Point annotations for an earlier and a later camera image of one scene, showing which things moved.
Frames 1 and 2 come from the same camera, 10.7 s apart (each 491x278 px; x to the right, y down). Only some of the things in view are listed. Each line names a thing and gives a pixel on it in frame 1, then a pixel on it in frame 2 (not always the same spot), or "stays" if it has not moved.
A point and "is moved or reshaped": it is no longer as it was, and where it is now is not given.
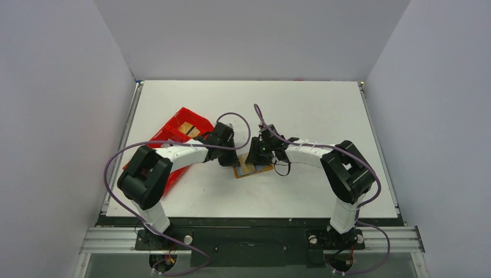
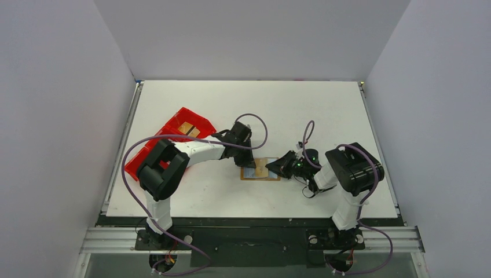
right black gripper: x=255 y=154 to x=285 y=164
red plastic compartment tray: x=183 y=125 stays
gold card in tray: x=189 y=130 stays
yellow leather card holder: x=241 y=171 is moved or reshaped
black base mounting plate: x=250 y=241 stays
